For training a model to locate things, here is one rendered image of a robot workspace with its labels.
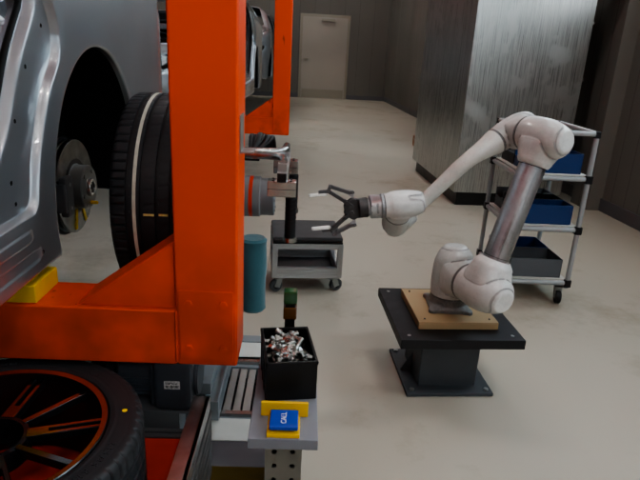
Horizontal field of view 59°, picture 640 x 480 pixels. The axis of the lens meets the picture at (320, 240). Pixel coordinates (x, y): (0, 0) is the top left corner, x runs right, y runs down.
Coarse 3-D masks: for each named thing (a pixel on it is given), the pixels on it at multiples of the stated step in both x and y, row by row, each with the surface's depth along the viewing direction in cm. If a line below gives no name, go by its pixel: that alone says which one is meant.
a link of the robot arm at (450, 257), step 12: (444, 252) 231; (456, 252) 229; (468, 252) 230; (444, 264) 230; (456, 264) 227; (432, 276) 237; (444, 276) 230; (432, 288) 238; (444, 288) 231; (456, 300) 234
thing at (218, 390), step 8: (224, 368) 221; (216, 376) 216; (224, 376) 212; (216, 384) 211; (224, 384) 211; (216, 392) 206; (224, 392) 212; (216, 400) 201; (216, 408) 197; (216, 416) 199
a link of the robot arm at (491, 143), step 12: (492, 132) 218; (480, 144) 217; (492, 144) 217; (504, 144) 217; (468, 156) 217; (480, 156) 217; (456, 168) 218; (468, 168) 218; (444, 180) 221; (456, 180) 222; (432, 192) 224; (384, 228) 226; (396, 228) 220; (408, 228) 224
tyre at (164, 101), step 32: (160, 96) 182; (128, 128) 166; (160, 128) 167; (128, 160) 163; (160, 160) 163; (128, 192) 163; (160, 192) 163; (128, 224) 165; (160, 224) 165; (128, 256) 170
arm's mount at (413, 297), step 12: (408, 300) 246; (420, 300) 246; (420, 312) 235; (480, 312) 238; (420, 324) 227; (432, 324) 227; (444, 324) 228; (456, 324) 228; (468, 324) 229; (480, 324) 229; (492, 324) 230
